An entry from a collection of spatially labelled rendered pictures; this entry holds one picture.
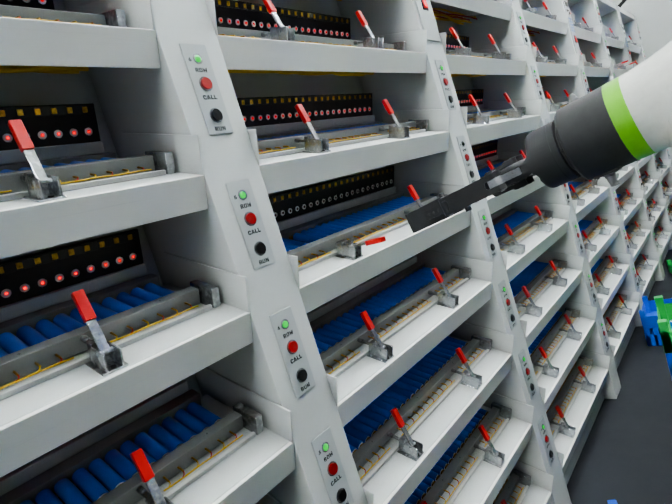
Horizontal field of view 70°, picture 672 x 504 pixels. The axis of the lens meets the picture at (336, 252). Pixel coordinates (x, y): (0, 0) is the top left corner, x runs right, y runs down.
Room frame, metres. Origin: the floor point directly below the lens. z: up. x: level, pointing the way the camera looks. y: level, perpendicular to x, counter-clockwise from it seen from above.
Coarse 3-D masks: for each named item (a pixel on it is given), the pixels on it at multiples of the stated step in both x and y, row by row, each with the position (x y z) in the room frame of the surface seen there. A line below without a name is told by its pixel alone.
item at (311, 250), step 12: (408, 204) 1.09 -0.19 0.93; (384, 216) 1.00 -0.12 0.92; (396, 216) 1.03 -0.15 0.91; (348, 228) 0.92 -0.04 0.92; (360, 228) 0.92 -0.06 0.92; (372, 228) 0.95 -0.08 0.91; (384, 228) 0.96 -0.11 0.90; (324, 240) 0.85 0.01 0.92; (336, 240) 0.87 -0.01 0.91; (288, 252) 0.79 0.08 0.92; (300, 252) 0.79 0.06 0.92; (312, 252) 0.82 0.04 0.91; (324, 252) 0.82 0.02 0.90
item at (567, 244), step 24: (456, 24) 1.79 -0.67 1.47; (480, 24) 1.73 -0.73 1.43; (504, 24) 1.68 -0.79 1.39; (480, 48) 1.75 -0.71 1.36; (528, 48) 1.70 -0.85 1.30; (528, 72) 1.66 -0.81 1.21; (528, 96) 1.67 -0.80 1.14; (504, 144) 1.75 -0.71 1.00; (552, 192) 1.68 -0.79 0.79; (576, 240) 1.67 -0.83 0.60; (576, 288) 1.68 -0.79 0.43; (600, 312) 1.71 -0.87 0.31; (600, 336) 1.66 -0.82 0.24
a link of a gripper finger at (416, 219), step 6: (438, 198) 0.67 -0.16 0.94; (426, 204) 0.68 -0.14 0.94; (432, 204) 0.68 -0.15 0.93; (438, 204) 0.67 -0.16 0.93; (414, 210) 0.70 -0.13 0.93; (420, 210) 0.69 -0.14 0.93; (408, 216) 0.71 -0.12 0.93; (414, 216) 0.70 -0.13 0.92; (420, 216) 0.69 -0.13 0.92; (438, 216) 0.68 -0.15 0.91; (444, 216) 0.67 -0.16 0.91; (408, 222) 0.71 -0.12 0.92; (414, 222) 0.70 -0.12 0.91; (420, 222) 0.70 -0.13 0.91; (426, 222) 0.69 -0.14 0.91; (432, 222) 0.68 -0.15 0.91; (414, 228) 0.70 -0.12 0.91; (420, 228) 0.70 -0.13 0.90
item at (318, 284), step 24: (384, 192) 1.19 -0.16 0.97; (408, 192) 1.24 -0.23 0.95; (432, 192) 1.20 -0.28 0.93; (312, 216) 0.99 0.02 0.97; (456, 216) 1.08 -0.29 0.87; (408, 240) 0.93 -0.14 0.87; (432, 240) 1.01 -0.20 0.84; (336, 264) 0.79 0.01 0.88; (360, 264) 0.81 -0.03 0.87; (384, 264) 0.87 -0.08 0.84; (312, 288) 0.72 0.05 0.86; (336, 288) 0.76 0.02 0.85
